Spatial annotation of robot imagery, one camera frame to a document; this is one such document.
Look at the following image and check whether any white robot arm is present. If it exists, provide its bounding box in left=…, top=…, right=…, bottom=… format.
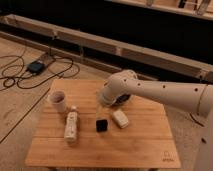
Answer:
left=97, top=70, right=213, bottom=171

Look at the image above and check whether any black cube eraser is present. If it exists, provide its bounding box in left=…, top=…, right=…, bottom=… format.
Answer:
left=96, top=119, right=108, bottom=132

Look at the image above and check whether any dark round bowl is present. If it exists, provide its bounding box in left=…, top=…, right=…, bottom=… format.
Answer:
left=115, top=94, right=130, bottom=105

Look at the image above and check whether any white rectangular box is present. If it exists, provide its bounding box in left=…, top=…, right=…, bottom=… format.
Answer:
left=112, top=110, right=129, bottom=128

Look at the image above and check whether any white paper cup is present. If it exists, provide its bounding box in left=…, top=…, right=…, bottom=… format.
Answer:
left=48, top=91, right=67, bottom=113

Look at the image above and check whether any wooden table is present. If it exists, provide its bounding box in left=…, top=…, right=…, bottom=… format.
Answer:
left=25, top=79, right=180, bottom=168

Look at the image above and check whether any white lying bottle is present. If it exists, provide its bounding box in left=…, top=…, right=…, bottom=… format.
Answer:
left=64, top=106, right=78, bottom=142

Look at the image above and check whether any blue power adapter box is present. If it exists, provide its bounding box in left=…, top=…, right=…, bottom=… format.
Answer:
left=27, top=61, right=45, bottom=74

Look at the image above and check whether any wooden shelf frame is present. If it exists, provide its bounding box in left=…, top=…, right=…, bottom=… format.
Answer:
left=0, top=0, right=213, bottom=84

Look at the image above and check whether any black floor cable left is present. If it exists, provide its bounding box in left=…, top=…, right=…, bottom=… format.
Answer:
left=0, top=43, right=81, bottom=144

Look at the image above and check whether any black cable right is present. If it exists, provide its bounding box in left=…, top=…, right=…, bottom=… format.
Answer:
left=189, top=112, right=206, bottom=128

